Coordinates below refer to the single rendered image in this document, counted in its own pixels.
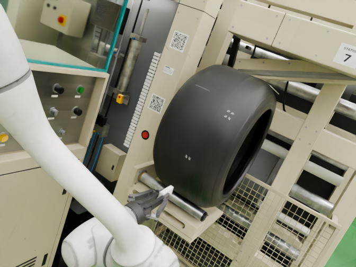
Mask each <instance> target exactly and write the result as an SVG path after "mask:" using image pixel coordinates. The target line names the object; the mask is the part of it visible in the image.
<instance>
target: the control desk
mask: <svg viewBox="0 0 356 267"><path fill-rule="evenodd" d="M28 64H29V67H30V69H31V71H32V75H33V78H34V82H35V85H36V88H37V92H38V95H39V98H40V101H41V104H42V107H43V110H44V113H45V115H46V118H47V120H48V122H49V124H50V126H51V127H52V129H53V131H54V132H55V134H56V135H57V136H58V138H59V139H60V140H61V141H62V142H63V144H64V145H65V146H66V147H67V148H68V149H69V150H70V151H71V152H72V153H73V154H74V155H75V156H76V158H77V159H78V160H79V161H80V162H81V163H83V160H84V157H85V154H86V151H87V147H88V145H89V142H90V138H91V135H92V132H93V128H94V125H95V122H96V118H97V115H98V112H99V109H100V105H101V102H102V99H103V95H104V92H105V88H106V85H107V82H108V79H109V76H110V74H108V73H105V72H97V71H92V70H84V69H76V68H68V67H60V66H52V65H44V64H35V63H28ZM72 197H73V196H72V195H70V194H69V193H68V192H67V191H66V190H65V189H64V188H63V187H62V186H61V185H60V184H58V183H57V182H56V181H55V180H54V179H53V178H52V177H51V176H50V175H49V174H48V173H47V172H46V171H45V170H44V169H43V168H42V167H41V166H40V165H39V164H38V163H37V162H36V161H35V160H34V159H33V158H32V157H31V156H30V155H29V154H28V153H27V152H26V151H25V150H24V149H23V148H22V146H21V145H20V144H19V143H18V142H17V141H16V140H15V139H14V138H13V137H12V135H11V134H10V133H9V132H8V131H7V130H6V129H5V128H4V127H3V126H2V125H1V124H0V267H51V266H52V263H53V260H54V257H55V253H56V250H57V247H58V243H59V240H60V237H61V233H62V230H63V227H64V224H65V220H66V217H67V214H68V210H69V207H70V203H71V201H72Z"/></svg>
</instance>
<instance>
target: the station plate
mask: <svg viewBox="0 0 356 267"><path fill-rule="evenodd" d="M333 62H336V63H339V64H342V65H345V66H348V67H351V68H354V69H355V68H356V47H355V46H352V45H350V44H346V43H343V42H342V43H341V45H340V47H339V49H338V51H337V53H336V55H335V57H334V59H333Z"/></svg>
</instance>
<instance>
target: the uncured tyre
mask: <svg viewBox="0 0 356 267"><path fill-rule="evenodd" d="M196 84H197V85H199V86H201V87H203V88H206V89H208V90H210V91H212V92H209V91H207V90H205V89H203V88H201V87H198V86H196ZM276 104H277V99H276V97H275V94H274V92H273V90H272V87H271V86H270V85H269V84H268V83H267V82H265V81H264V80H262V79H259V78H257V77H254V76H252V75H249V74H247V73H244V72H242V71H240V70H237V69H234V68H232V67H229V66H227V65H212V66H209V67H207V68H205V69H203V70H201V71H199V72H197V73H195V74H194V75H193V76H191V77H190V78H189V79H188V80H187V81H186V82H185V83H184V84H183V85H182V86H181V88H180V89H179V90H178V92H177V93H176V94H175V96H174V97H173V99H172V100H171V102H170V104H169V105H168V107H167V109H166V111H165V113H164V115H163V117H162V119H161V122H160V124H159V127H158V130H157V133H156V137H155V141H154V148H153V159H154V165H155V171H156V174H157V176H158V178H159V179H160V180H161V181H162V182H163V184H165V185H166V186H170V185H172V186H173V187H174V189H173V191H175V192H176V193H178V194H180V195H181V196H183V197H184V198H186V199H187V200H189V201H191V202H192V203H194V204H195V205H196V206H199V207H203V208H210V207H215V206H219V205H221V204H222V203H224V202H225V201H226V200H227V199H228V198H229V197H230V196H231V194H232V193H233V192H234V191H235V189H236V188H237V187H238V185H239V184H240V182H241V181H242V179H243V178H244V176H245V175H246V173H247V172H248V170H249V169H250V167H251V165H252V164H253V162H254V160H255V158H256V156H257V155H258V153H259V151H260V149H261V147H262V145H263V142H264V140H265V138H266V135H267V133H268V131H269V128H270V125H271V122H272V120H273V117H274V113H275V109H276ZM228 108H229V109H231V110H233V111H234V112H236V113H235V115H234V116H233V118H232V120H231V121H230V122H229V121H227V120H226V119H224V118H222V117H223V115H224V114H225V112H226V111H227V109H228ZM185 153H187V154H189V155H191V156H192V159H191V162H188V161H187V160H185V159H184V155H185Z"/></svg>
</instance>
